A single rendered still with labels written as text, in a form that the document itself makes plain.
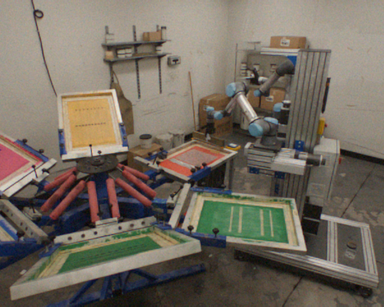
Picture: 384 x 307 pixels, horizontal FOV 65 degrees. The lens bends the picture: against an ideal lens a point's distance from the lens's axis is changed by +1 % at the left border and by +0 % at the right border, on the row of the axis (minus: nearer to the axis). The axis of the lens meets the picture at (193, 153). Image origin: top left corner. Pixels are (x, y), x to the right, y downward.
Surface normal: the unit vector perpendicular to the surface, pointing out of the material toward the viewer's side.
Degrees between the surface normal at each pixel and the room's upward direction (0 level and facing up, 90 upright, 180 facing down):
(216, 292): 0
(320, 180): 90
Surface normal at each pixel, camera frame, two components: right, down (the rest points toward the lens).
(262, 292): 0.00, -0.91
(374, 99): -0.65, 0.31
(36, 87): 0.76, 0.26
